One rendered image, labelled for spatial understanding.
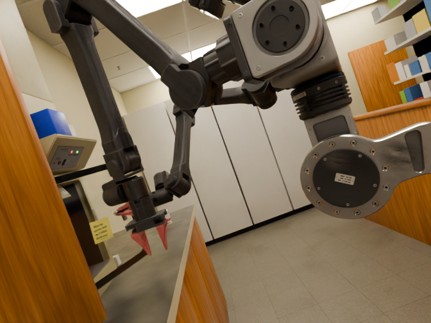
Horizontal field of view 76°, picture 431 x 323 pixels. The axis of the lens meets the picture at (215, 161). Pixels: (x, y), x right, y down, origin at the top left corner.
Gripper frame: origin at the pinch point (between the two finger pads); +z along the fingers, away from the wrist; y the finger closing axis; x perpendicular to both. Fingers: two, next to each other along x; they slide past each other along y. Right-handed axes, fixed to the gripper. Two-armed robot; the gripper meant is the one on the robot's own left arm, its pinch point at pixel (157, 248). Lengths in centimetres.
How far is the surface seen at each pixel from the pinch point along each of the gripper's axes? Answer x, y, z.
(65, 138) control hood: -19.3, 21.4, -39.4
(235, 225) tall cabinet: -324, -25, 96
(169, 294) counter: -7.2, 3.2, 16.0
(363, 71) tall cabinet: -366, -302, -58
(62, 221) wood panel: -5.6, 24.0, -15.0
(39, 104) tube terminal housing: -34, 33, -58
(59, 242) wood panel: -5.5, 26.9, -9.6
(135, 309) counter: -5.9, 13.5, 16.1
